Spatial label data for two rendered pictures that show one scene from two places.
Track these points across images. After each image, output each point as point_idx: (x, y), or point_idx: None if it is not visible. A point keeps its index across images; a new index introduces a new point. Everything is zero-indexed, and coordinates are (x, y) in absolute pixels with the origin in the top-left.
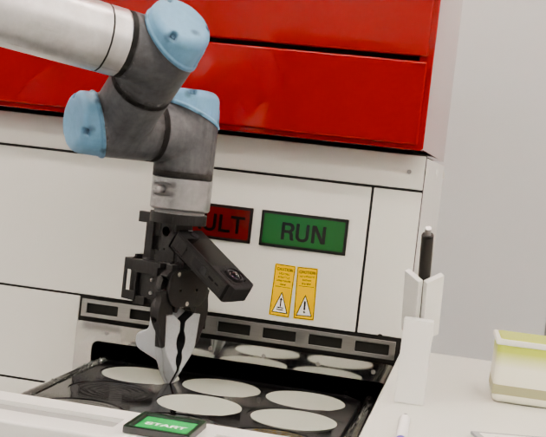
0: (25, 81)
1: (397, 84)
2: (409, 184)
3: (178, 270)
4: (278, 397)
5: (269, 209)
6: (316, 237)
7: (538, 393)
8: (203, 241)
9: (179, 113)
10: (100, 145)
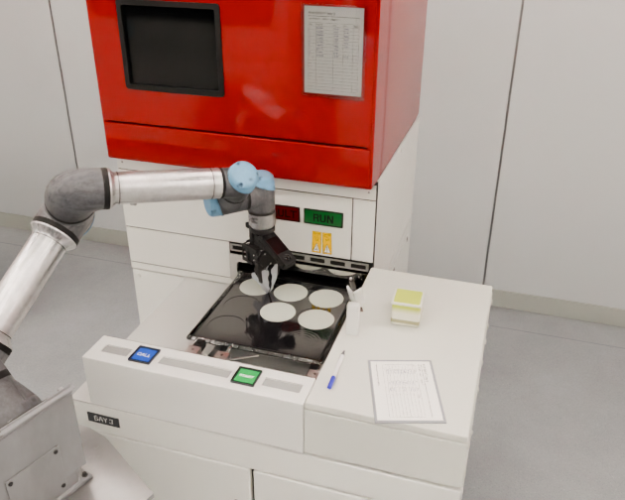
0: (187, 156)
1: (357, 161)
2: (369, 197)
3: (264, 253)
4: (314, 298)
5: (307, 207)
6: (329, 220)
7: (409, 321)
8: (274, 238)
9: (254, 189)
10: (220, 214)
